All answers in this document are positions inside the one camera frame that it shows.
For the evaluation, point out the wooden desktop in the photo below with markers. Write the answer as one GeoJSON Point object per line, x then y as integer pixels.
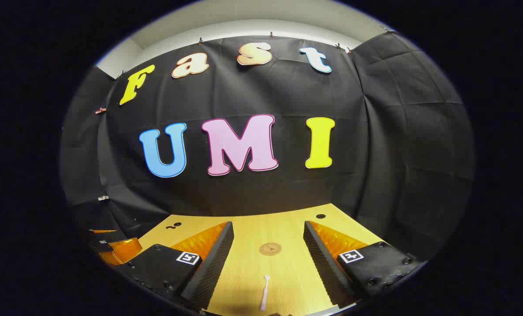
{"type": "Point", "coordinates": [270, 224]}

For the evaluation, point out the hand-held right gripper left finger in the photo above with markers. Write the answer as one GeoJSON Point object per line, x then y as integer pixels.
{"type": "Point", "coordinates": [215, 263]}

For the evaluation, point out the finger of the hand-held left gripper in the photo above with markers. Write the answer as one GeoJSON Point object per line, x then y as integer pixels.
{"type": "Point", "coordinates": [108, 237]}
{"type": "Point", "coordinates": [125, 251]}

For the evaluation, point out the black backdrop cloth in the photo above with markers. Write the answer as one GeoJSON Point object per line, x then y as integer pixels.
{"type": "Point", "coordinates": [261, 193]}

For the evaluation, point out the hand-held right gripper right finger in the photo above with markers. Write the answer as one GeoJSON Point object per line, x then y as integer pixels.
{"type": "Point", "coordinates": [320, 263]}

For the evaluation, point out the pale pink toothbrush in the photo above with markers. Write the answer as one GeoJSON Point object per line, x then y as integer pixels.
{"type": "Point", "coordinates": [264, 294]}

